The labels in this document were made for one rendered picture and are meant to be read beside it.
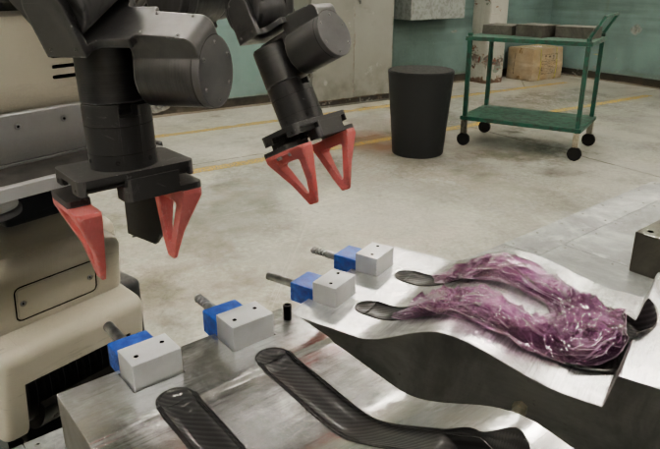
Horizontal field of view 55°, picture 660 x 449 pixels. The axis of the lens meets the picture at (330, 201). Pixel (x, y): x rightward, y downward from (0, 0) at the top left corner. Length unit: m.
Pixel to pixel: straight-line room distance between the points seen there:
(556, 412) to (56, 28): 0.57
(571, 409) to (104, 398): 0.45
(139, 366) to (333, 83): 5.87
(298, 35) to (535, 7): 8.37
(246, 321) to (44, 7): 0.36
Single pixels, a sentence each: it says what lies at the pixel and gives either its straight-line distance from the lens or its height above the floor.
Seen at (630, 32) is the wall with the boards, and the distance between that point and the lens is 8.67.
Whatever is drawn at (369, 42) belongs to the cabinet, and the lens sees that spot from 6.61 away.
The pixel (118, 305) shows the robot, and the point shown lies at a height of 0.80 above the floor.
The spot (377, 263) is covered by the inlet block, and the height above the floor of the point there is 0.87.
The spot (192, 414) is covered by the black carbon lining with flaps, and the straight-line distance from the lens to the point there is 0.62.
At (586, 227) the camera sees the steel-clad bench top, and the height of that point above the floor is 0.80.
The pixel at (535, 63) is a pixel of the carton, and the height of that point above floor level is 0.23.
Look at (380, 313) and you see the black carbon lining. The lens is 0.82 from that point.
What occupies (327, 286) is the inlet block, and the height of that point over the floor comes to 0.88.
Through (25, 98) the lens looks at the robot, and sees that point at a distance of 0.89.
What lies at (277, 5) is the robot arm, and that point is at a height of 1.22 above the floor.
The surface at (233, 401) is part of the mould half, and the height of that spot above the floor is 0.89.
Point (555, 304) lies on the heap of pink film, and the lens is 0.81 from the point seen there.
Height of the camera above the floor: 1.26
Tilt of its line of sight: 20 degrees down
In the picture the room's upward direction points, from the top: straight up
